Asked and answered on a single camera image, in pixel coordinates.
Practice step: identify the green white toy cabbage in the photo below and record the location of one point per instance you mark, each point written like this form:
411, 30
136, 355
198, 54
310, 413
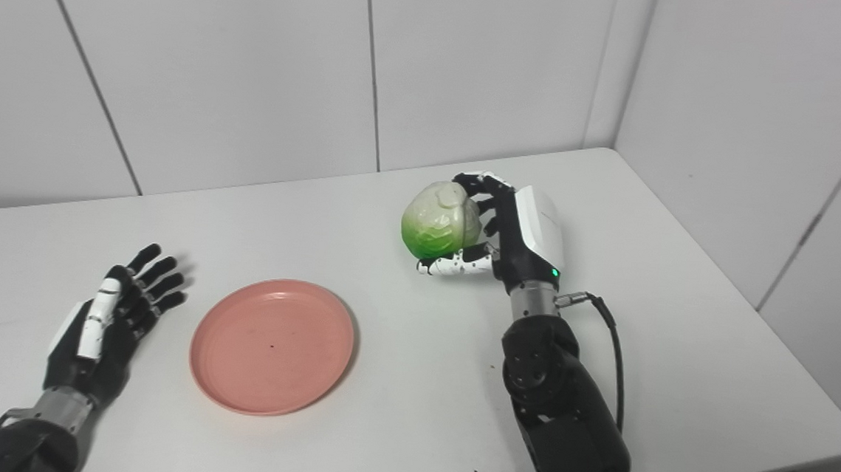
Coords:
440, 219

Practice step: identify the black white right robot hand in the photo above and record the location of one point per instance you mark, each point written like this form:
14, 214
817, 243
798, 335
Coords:
535, 237

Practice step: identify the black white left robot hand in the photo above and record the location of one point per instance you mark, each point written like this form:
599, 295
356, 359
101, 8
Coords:
104, 362

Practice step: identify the pink round plate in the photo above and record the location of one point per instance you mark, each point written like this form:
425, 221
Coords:
272, 348

